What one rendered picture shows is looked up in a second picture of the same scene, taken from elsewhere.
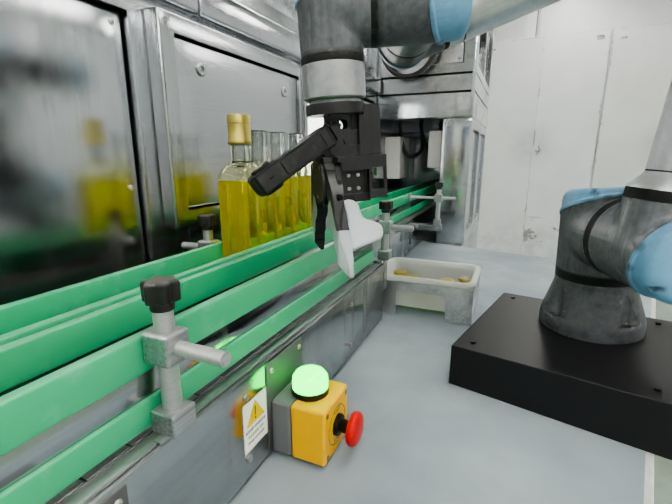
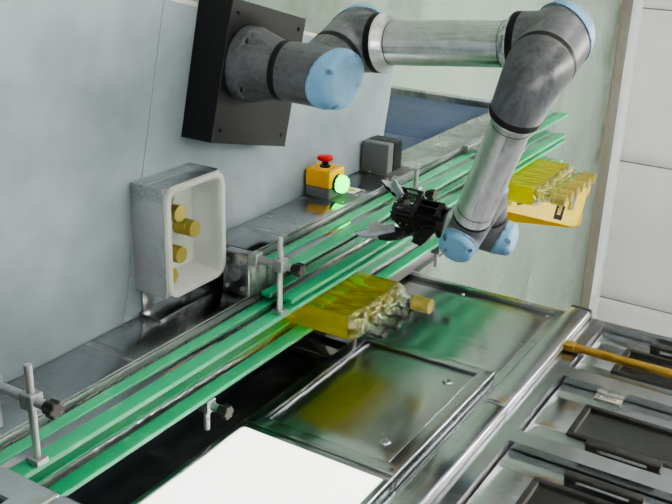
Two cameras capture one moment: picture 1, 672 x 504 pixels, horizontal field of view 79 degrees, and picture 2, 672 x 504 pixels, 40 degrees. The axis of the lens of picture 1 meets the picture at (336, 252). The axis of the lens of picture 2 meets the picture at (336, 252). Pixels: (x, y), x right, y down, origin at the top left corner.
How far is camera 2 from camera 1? 2.45 m
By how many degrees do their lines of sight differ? 117
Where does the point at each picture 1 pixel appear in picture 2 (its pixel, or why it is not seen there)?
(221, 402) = (376, 188)
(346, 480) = (319, 150)
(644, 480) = not seen: hidden behind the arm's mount
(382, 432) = (298, 153)
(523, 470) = not seen: hidden behind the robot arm
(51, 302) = (406, 261)
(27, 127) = (453, 336)
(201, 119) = (414, 370)
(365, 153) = (423, 203)
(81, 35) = (485, 363)
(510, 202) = not seen: outside the picture
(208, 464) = (363, 182)
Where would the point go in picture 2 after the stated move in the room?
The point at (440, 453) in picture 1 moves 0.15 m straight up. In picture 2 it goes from (301, 121) to (355, 131)
